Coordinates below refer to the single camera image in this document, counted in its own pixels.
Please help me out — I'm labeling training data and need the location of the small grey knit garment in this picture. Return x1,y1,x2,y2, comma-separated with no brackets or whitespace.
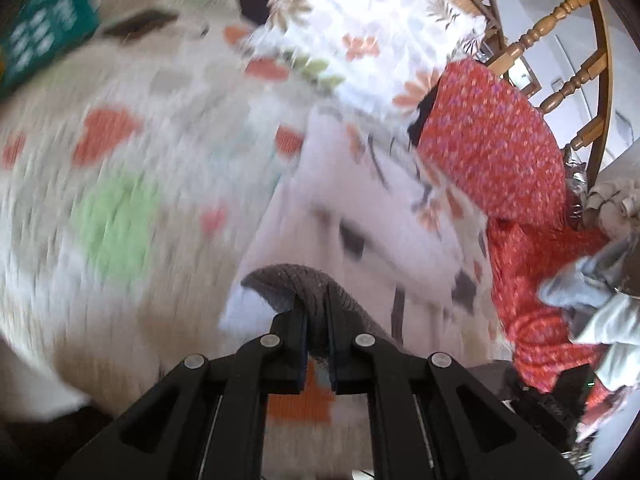
241,263,403,367

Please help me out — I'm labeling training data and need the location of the light grey garment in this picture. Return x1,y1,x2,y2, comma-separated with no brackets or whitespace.
537,237,640,393

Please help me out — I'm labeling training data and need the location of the red floral cloth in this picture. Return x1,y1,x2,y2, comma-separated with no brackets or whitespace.
414,57,632,442

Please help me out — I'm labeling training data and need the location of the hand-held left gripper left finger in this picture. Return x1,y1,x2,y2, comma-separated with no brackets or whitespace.
59,304,308,480

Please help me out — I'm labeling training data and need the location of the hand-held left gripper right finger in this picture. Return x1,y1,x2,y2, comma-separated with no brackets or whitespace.
326,285,582,480

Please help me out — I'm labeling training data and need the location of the black cloth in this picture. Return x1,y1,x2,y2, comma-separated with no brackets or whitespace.
406,87,442,150

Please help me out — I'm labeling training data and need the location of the teal patterned cloth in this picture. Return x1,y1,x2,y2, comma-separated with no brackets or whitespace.
0,0,157,102

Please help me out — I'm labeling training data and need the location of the cream patchwork blanket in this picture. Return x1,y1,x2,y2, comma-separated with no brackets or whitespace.
0,0,513,480

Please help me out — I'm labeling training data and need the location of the shiny foil wrapper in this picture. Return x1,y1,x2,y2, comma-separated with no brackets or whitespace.
562,144,591,228

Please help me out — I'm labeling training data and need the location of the beige ruffled cloth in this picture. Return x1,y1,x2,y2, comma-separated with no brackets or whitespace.
582,160,640,243

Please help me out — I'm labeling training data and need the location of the white floral cloth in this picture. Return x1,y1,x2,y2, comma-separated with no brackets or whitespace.
220,0,506,361

